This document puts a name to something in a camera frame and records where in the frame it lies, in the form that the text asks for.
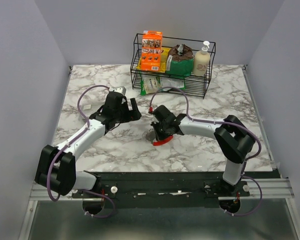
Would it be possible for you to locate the steel key organizer red handle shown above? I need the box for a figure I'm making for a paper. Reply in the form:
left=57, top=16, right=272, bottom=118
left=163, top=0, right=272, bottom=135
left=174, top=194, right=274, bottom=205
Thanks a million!
left=145, top=131, right=173, bottom=147

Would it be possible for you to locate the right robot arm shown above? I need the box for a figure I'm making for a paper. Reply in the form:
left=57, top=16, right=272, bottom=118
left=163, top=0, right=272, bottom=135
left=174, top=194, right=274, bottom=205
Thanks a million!
left=149, top=105, right=256, bottom=196

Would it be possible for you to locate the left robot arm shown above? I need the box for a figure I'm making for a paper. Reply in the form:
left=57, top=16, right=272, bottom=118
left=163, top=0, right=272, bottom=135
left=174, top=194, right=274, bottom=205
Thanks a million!
left=35, top=91, right=141, bottom=198

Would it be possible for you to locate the silver glitter pouch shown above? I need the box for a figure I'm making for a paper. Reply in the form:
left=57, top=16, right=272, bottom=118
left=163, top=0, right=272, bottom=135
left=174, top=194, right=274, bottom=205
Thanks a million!
left=81, top=104, right=93, bottom=118

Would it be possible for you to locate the green white snack bag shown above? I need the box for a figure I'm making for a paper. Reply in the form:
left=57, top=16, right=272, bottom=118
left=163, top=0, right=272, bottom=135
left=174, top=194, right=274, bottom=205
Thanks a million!
left=140, top=75, right=186, bottom=96

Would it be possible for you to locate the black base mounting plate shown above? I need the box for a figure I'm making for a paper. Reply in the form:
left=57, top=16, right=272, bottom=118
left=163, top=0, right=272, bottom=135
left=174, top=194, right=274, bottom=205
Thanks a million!
left=72, top=171, right=250, bottom=210

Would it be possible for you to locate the green brown bag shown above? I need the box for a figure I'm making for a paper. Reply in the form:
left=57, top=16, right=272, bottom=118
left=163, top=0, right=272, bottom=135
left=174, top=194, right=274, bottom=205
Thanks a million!
left=165, top=44, right=194, bottom=77

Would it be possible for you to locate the yellow snack bag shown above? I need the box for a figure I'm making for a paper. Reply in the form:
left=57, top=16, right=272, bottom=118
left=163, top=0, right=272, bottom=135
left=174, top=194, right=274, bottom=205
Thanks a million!
left=137, top=47, right=171, bottom=73

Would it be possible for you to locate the cream lotion pump bottle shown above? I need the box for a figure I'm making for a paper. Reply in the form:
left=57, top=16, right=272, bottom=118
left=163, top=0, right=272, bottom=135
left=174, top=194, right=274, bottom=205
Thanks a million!
left=192, top=41, right=210, bottom=77

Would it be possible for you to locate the orange product box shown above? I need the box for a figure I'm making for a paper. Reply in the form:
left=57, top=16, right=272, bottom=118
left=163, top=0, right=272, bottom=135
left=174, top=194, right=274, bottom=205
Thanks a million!
left=141, top=30, right=162, bottom=72

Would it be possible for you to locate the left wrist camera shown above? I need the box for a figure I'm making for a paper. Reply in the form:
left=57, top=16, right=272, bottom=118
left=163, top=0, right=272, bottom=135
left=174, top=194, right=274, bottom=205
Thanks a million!
left=109, top=86, right=126, bottom=95

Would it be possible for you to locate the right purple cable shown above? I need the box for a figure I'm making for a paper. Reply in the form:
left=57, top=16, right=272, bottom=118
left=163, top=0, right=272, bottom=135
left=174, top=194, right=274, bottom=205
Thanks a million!
left=149, top=86, right=262, bottom=176

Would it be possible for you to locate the black wire shelf rack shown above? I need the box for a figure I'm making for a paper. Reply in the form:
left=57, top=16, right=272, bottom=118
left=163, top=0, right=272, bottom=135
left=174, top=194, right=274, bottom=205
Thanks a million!
left=130, top=33, right=216, bottom=99

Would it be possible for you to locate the aluminium rail frame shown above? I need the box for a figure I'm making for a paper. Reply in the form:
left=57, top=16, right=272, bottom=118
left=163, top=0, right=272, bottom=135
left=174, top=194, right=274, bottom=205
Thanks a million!
left=21, top=65, right=298, bottom=240

